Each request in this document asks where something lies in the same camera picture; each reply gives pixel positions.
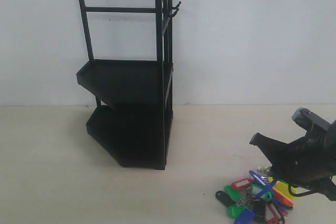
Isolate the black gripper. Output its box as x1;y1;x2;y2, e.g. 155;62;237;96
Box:
249;126;335;190

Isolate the colourful key tag bunch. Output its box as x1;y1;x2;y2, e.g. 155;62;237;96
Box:
215;166;295;224

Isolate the black two-tier metal rack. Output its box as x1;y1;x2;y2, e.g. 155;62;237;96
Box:
76;0;179;170

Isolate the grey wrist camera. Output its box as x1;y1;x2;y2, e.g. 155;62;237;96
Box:
291;107;331;131

